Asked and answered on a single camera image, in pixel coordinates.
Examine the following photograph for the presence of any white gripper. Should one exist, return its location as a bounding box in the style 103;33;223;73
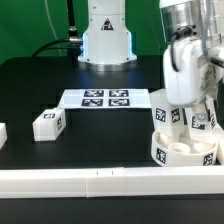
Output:
163;34;223;127

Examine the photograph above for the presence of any white round stool seat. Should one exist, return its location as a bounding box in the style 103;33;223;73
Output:
151;131;218;167

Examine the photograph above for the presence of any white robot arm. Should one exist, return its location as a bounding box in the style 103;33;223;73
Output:
78;0;224;124

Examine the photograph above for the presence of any white marker tag sheet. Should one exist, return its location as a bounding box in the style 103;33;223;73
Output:
58;89;151;109

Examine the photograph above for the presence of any white U-shaped fence frame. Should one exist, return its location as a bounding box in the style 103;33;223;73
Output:
0;122;224;200

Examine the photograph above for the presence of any black cable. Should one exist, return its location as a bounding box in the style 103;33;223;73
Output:
31;0;84;58

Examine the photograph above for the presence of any white thin cable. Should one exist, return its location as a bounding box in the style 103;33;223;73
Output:
43;0;64;57

